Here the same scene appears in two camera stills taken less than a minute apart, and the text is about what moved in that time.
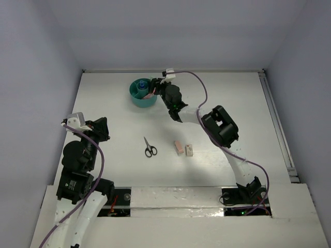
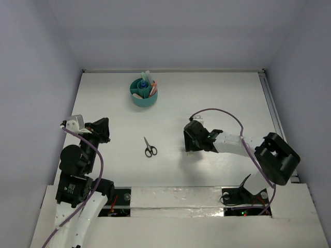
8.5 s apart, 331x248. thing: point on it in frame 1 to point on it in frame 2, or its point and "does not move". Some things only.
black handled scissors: x=150 y=150 does not move
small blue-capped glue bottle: x=141 y=84 does not move
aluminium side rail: x=292 y=174 does not move
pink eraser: x=179 y=146 to x=135 y=95
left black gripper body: x=99 y=126 does not move
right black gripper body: x=161 y=89 to x=191 y=143
